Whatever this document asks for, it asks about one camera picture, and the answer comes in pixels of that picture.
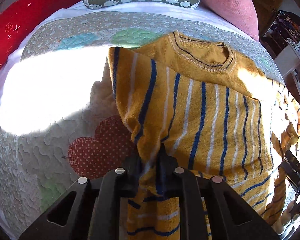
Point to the pink corduroy pillow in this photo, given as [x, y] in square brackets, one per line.
[240, 13]

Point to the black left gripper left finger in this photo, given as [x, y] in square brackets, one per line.
[89, 209]

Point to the yellow striped knit sweater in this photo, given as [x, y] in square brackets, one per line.
[215, 112]

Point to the red star pattern pillow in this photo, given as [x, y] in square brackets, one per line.
[20, 18]

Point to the white gloved right hand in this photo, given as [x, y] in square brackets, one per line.
[290, 216]

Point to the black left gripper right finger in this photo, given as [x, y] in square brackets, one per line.
[209, 208]

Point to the white shelf cabinet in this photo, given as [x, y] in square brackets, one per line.
[282, 41]

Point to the quilted heart pattern bedspread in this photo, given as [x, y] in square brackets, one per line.
[65, 134]

